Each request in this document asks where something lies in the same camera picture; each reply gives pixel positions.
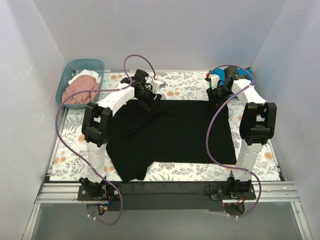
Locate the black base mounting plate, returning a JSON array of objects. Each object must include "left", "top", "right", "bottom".
[{"left": 77, "top": 180, "right": 259, "bottom": 211}]

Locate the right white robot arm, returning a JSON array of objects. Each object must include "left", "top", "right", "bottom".
[{"left": 205, "top": 65, "right": 277, "bottom": 204}]

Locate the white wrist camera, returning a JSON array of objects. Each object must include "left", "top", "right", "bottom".
[
  {"left": 205, "top": 72, "right": 220, "bottom": 88},
  {"left": 151, "top": 79, "right": 166, "bottom": 94}
]

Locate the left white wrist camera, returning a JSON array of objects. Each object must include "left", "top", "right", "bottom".
[{"left": 151, "top": 79, "right": 166, "bottom": 94}]

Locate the floral patterned table mat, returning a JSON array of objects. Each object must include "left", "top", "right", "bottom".
[{"left": 49, "top": 71, "right": 280, "bottom": 182}]

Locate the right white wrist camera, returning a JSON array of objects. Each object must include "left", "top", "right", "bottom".
[{"left": 205, "top": 72, "right": 220, "bottom": 88}]

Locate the folded blue t shirt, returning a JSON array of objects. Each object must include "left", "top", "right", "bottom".
[{"left": 210, "top": 67, "right": 253, "bottom": 84}]

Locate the teal plastic laundry bin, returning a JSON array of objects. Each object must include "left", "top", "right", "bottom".
[{"left": 55, "top": 59, "right": 105, "bottom": 109}]

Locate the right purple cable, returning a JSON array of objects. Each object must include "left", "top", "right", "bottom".
[{"left": 205, "top": 65, "right": 262, "bottom": 219}]

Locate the aluminium frame rail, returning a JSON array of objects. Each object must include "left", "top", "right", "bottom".
[{"left": 35, "top": 181, "right": 301, "bottom": 203}]

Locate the black t shirt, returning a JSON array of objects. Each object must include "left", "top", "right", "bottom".
[{"left": 106, "top": 100, "right": 237, "bottom": 183}]

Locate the white t shirt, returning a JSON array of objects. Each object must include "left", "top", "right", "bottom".
[{"left": 68, "top": 69, "right": 101, "bottom": 85}]

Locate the pink t shirt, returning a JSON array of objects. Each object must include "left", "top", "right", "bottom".
[{"left": 61, "top": 74, "right": 100, "bottom": 105}]

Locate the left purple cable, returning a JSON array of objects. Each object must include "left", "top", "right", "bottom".
[{"left": 55, "top": 53, "right": 158, "bottom": 226}]

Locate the purple cable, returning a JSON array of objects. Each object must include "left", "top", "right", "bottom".
[
  {"left": 205, "top": 65, "right": 262, "bottom": 219},
  {"left": 55, "top": 53, "right": 158, "bottom": 226}
]

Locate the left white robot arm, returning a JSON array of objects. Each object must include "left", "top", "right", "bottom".
[{"left": 79, "top": 69, "right": 163, "bottom": 200}]

